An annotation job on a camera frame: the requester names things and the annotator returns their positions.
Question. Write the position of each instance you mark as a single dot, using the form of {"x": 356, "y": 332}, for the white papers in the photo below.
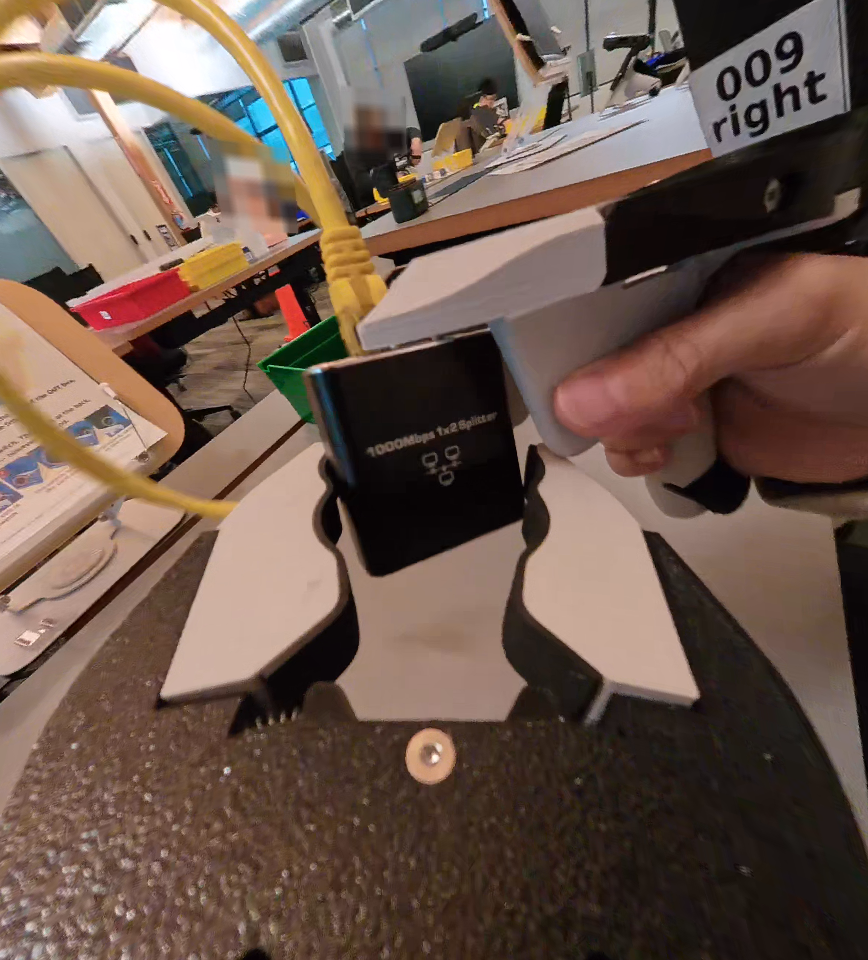
{"x": 554, "y": 150}

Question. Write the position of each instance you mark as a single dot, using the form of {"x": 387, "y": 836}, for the small black box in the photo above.
{"x": 407, "y": 202}

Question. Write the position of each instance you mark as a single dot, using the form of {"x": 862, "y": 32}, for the grey desk with wooden edge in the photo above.
{"x": 276, "y": 251}
{"x": 554, "y": 187}

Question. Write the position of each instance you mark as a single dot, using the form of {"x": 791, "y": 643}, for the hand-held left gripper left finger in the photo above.
{"x": 261, "y": 592}

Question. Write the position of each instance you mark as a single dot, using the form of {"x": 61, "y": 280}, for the black device on white stand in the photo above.
{"x": 633, "y": 75}

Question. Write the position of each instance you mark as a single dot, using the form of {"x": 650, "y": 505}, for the person's right forearm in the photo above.
{"x": 839, "y": 501}

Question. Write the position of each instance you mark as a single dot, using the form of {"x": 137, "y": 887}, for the red plastic bin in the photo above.
{"x": 133, "y": 300}

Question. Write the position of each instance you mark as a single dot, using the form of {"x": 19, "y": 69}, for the person's right hand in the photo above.
{"x": 816, "y": 375}

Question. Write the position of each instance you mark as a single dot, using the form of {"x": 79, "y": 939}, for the black monitor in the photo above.
{"x": 441, "y": 90}

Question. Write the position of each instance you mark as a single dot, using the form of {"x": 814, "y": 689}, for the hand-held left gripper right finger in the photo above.
{"x": 599, "y": 600}

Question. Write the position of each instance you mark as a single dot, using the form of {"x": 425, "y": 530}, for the black ethernet splitter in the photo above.
{"x": 471, "y": 525}

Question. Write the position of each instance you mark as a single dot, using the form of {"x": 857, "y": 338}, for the green plastic bin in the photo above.
{"x": 291, "y": 375}

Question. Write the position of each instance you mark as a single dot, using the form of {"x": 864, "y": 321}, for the white stand base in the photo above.
{"x": 141, "y": 525}

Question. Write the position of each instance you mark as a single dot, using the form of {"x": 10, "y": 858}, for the printed instruction sheet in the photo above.
{"x": 13, "y": 465}

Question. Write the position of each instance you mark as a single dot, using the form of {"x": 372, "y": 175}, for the orange traffic cone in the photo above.
{"x": 293, "y": 319}

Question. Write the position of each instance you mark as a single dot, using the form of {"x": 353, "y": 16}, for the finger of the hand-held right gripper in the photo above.
{"x": 494, "y": 277}

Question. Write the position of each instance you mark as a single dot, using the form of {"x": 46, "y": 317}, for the yellow plastic bin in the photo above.
{"x": 212, "y": 266}

